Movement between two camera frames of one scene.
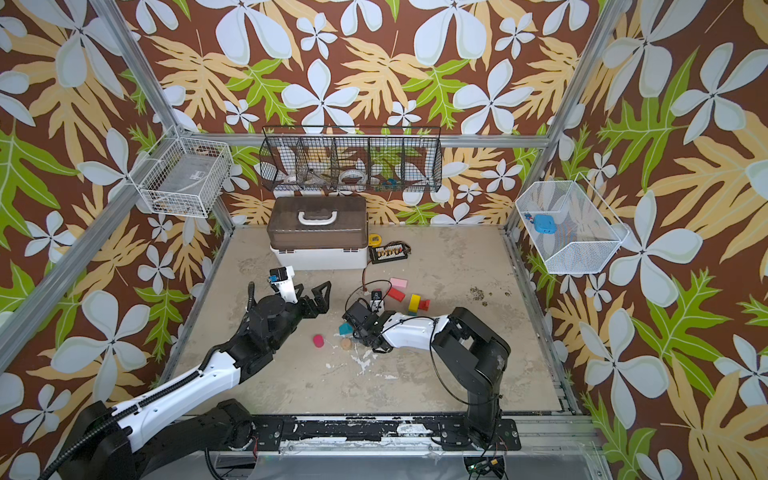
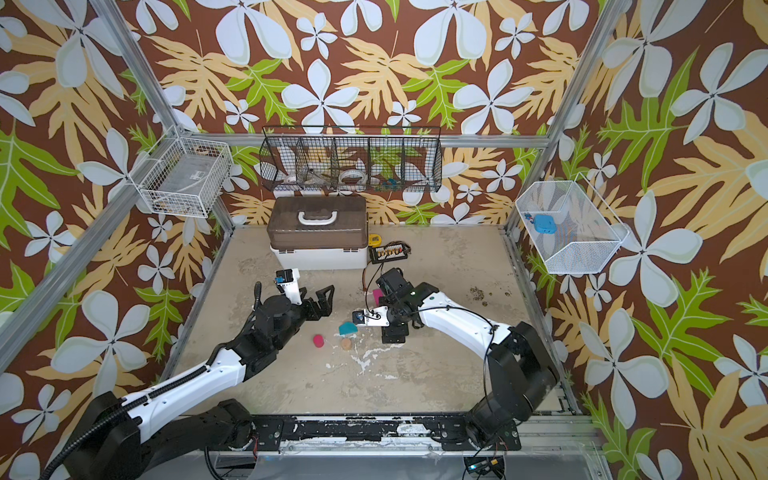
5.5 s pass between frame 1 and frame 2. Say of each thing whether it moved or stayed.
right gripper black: moved
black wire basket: stayed
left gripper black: stayed
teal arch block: stayed
